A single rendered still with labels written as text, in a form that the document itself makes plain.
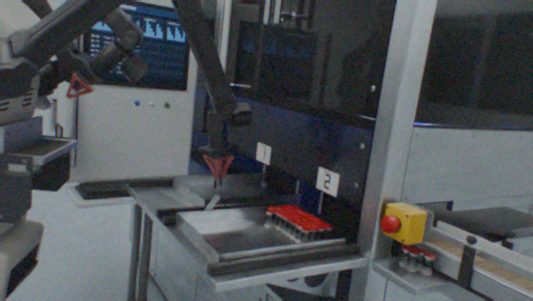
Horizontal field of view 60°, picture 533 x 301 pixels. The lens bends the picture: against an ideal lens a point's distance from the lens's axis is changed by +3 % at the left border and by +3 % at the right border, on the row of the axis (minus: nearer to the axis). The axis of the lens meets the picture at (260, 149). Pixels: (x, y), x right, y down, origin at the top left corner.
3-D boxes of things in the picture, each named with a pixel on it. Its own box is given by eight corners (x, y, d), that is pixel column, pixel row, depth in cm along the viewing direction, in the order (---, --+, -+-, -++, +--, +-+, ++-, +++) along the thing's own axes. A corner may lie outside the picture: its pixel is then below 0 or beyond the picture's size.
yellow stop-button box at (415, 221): (403, 230, 108) (407, 201, 106) (428, 242, 102) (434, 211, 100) (380, 232, 104) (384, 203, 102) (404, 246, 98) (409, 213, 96)
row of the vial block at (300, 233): (271, 221, 126) (273, 206, 125) (310, 247, 111) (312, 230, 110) (265, 222, 124) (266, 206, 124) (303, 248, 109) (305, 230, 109)
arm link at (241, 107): (212, 84, 125) (223, 105, 120) (248, 82, 130) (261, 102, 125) (204, 115, 133) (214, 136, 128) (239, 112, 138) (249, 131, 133)
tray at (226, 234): (285, 215, 133) (286, 204, 132) (343, 251, 111) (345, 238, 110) (175, 225, 115) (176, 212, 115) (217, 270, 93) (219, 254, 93)
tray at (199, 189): (260, 182, 167) (261, 172, 166) (300, 204, 145) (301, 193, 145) (172, 186, 150) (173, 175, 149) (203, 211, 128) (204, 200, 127)
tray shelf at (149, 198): (252, 183, 172) (253, 178, 171) (389, 262, 113) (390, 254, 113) (125, 189, 147) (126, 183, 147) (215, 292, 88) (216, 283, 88)
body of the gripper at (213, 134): (239, 151, 132) (238, 127, 130) (210, 157, 126) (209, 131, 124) (226, 148, 137) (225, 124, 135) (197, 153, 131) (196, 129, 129)
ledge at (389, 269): (413, 262, 114) (414, 255, 114) (459, 288, 103) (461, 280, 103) (372, 270, 107) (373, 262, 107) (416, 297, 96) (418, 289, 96)
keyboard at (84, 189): (180, 182, 183) (181, 176, 182) (195, 191, 171) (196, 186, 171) (74, 188, 160) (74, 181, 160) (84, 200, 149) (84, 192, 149)
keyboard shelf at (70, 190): (174, 180, 194) (174, 174, 194) (203, 199, 171) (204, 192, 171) (60, 186, 169) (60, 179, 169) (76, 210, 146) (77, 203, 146)
